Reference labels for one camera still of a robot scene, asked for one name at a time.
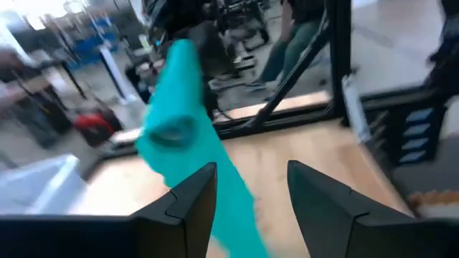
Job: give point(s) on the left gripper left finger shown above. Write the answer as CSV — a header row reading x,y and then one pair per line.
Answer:
x,y
107,236

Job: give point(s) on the silver metal bracket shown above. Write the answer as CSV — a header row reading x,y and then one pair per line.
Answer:
x,y
355,107

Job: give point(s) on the white floor post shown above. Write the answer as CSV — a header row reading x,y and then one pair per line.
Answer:
x,y
114,71

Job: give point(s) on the black box with blue labels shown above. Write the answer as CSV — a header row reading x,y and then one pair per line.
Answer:
x,y
417,129

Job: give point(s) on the person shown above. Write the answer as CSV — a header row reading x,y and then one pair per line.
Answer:
x,y
287,53

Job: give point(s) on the black metal table frame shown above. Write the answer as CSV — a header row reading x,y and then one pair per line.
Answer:
x,y
339,53

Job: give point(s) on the clear plastic container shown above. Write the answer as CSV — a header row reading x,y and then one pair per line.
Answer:
x,y
36,186

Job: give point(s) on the teal green bandage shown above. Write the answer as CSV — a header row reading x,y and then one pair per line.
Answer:
x,y
179,107

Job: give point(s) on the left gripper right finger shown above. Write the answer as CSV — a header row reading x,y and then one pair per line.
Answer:
x,y
358,233

